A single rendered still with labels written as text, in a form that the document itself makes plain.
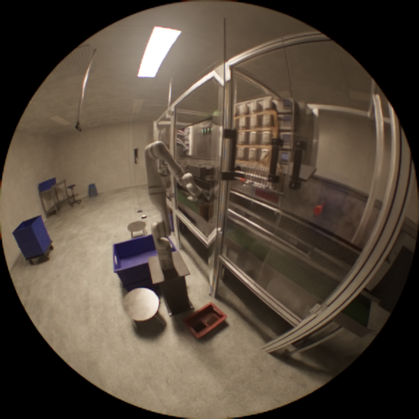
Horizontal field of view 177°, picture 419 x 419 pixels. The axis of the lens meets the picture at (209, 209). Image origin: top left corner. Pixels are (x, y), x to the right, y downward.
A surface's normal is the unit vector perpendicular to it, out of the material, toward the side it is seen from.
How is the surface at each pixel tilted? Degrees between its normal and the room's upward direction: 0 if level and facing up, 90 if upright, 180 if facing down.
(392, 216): 90
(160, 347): 0
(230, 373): 0
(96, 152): 90
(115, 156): 90
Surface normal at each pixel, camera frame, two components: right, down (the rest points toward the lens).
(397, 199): -0.84, 0.19
